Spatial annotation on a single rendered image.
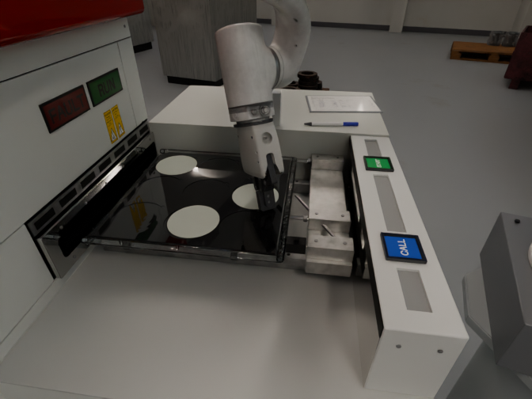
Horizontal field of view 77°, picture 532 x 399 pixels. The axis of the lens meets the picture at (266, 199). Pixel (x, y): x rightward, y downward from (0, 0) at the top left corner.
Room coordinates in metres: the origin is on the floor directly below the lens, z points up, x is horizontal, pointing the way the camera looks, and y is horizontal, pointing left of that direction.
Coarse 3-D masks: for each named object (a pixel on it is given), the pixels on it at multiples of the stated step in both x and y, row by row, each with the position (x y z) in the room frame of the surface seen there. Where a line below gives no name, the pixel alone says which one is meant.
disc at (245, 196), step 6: (246, 186) 0.63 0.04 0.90; (252, 186) 0.63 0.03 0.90; (234, 192) 0.60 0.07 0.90; (240, 192) 0.60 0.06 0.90; (246, 192) 0.60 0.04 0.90; (252, 192) 0.60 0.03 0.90; (276, 192) 0.60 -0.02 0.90; (234, 198) 0.58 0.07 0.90; (240, 198) 0.58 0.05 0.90; (246, 198) 0.58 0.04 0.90; (252, 198) 0.58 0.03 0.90; (276, 198) 0.58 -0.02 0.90; (240, 204) 0.56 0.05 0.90; (246, 204) 0.56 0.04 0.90; (252, 204) 0.56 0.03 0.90
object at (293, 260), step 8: (104, 248) 0.51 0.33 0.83; (112, 248) 0.50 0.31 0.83; (120, 248) 0.50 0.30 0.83; (176, 256) 0.49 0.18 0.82; (184, 256) 0.48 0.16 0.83; (192, 256) 0.48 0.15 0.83; (200, 256) 0.48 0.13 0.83; (208, 256) 0.48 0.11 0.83; (288, 256) 0.46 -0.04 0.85; (296, 256) 0.46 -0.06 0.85; (304, 256) 0.46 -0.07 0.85; (248, 264) 0.47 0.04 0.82; (256, 264) 0.46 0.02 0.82; (264, 264) 0.46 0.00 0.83; (272, 264) 0.46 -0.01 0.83; (280, 264) 0.46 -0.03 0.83; (288, 264) 0.46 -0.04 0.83; (296, 264) 0.45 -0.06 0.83; (304, 264) 0.45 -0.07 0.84
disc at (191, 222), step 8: (184, 208) 0.55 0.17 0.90; (192, 208) 0.55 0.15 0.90; (200, 208) 0.54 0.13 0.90; (208, 208) 0.54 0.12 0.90; (176, 216) 0.52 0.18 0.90; (184, 216) 0.52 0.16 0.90; (192, 216) 0.52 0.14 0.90; (200, 216) 0.52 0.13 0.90; (208, 216) 0.52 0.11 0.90; (216, 216) 0.52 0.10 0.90; (168, 224) 0.50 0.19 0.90; (176, 224) 0.50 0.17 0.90; (184, 224) 0.49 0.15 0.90; (192, 224) 0.49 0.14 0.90; (200, 224) 0.49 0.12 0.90; (208, 224) 0.49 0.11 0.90; (216, 224) 0.49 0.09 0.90; (176, 232) 0.47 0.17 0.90; (184, 232) 0.47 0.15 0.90; (192, 232) 0.47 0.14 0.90; (200, 232) 0.47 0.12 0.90; (208, 232) 0.47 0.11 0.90
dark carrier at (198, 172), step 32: (160, 160) 0.75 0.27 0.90; (224, 160) 0.76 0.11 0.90; (288, 160) 0.75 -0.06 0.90; (128, 192) 0.60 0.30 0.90; (160, 192) 0.61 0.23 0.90; (192, 192) 0.61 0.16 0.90; (224, 192) 0.61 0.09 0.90; (128, 224) 0.50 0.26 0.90; (160, 224) 0.50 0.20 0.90; (224, 224) 0.50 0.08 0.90; (256, 224) 0.50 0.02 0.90
